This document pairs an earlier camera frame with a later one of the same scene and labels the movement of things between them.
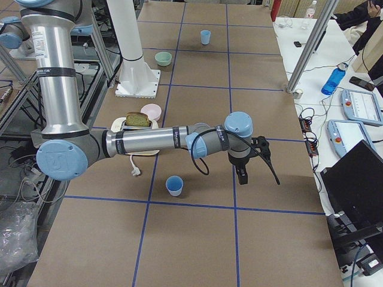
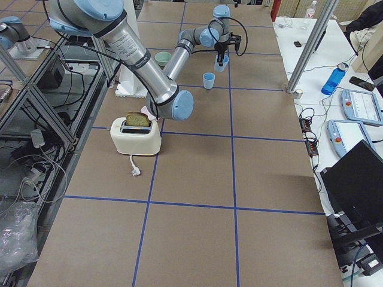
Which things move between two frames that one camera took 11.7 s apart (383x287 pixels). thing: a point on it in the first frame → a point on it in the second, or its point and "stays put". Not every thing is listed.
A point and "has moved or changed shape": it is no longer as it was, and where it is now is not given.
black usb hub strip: [310, 140] stays put
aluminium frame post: [325, 17] stays put
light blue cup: [205, 36] has moved or changed shape
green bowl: [163, 58] stays put
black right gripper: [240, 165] → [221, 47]
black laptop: [353, 182] stays put
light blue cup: [174, 184] → [216, 64]
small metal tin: [297, 93] stays put
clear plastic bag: [18, 243] stays put
